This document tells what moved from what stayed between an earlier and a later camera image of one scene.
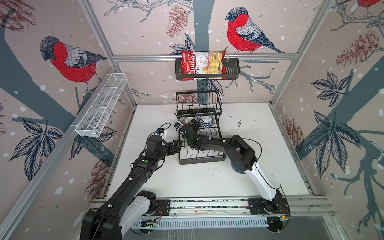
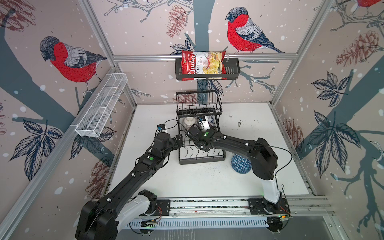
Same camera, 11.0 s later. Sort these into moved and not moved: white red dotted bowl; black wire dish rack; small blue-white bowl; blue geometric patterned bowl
Moved: small blue-white bowl
Not moved: white red dotted bowl; black wire dish rack; blue geometric patterned bowl
